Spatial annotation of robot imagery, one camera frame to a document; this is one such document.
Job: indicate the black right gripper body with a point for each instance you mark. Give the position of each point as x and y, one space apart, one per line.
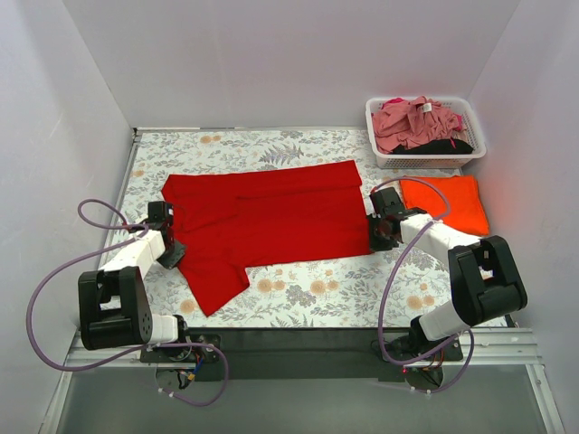
376 232

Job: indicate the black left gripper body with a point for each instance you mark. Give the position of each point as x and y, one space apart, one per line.
173 253

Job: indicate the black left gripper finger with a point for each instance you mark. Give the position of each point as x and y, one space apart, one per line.
177 251
169 261

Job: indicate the red t shirt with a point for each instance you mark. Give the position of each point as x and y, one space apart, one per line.
229 223

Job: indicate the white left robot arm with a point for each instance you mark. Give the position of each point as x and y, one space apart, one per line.
113 303

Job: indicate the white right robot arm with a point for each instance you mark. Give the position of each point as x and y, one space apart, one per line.
485 282

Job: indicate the folded orange t shirt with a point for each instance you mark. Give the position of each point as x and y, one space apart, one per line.
462 192

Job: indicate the black garment in basket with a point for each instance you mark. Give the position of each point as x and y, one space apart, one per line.
440 147

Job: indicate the pink garments in basket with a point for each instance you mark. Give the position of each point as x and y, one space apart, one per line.
412 123

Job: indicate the white plastic laundry basket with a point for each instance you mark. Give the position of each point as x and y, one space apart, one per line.
471 133

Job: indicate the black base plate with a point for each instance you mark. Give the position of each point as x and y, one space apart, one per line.
294 353

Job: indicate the aluminium frame rail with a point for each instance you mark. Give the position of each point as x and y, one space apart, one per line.
494 382

